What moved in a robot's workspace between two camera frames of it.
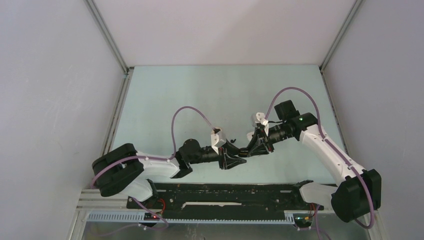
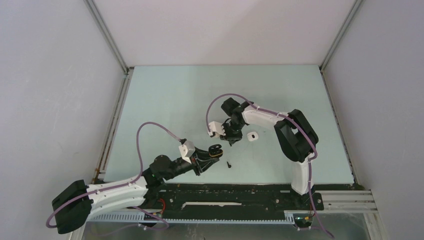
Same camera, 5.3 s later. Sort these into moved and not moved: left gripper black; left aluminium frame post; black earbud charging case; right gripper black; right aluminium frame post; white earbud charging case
Moved: black earbud charging case; left gripper black; right gripper black
Not moved: right aluminium frame post; white earbud charging case; left aluminium frame post
